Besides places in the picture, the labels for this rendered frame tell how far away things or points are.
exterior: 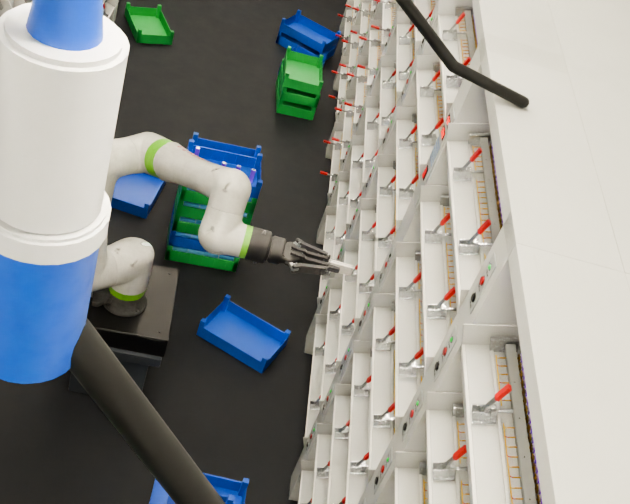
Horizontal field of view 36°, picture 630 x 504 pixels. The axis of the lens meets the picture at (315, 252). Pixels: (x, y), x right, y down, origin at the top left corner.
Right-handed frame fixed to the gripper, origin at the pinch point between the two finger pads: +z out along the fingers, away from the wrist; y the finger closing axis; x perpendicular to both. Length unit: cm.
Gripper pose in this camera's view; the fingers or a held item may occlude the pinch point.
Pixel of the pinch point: (340, 267)
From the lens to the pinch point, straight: 265.2
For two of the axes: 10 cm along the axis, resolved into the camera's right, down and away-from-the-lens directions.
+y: -0.8, 6.3, -7.8
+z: 9.6, 2.6, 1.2
